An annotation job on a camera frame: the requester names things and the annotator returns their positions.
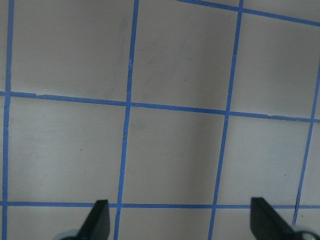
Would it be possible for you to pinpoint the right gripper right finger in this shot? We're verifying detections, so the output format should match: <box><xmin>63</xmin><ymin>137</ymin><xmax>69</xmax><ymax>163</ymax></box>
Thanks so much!
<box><xmin>250</xmin><ymin>197</ymin><xmax>318</xmax><ymax>240</ymax></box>

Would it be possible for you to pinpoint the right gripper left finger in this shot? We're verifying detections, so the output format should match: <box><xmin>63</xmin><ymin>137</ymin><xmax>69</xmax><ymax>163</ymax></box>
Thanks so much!
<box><xmin>55</xmin><ymin>199</ymin><xmax>111</xmax><ymax>240</ymax></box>

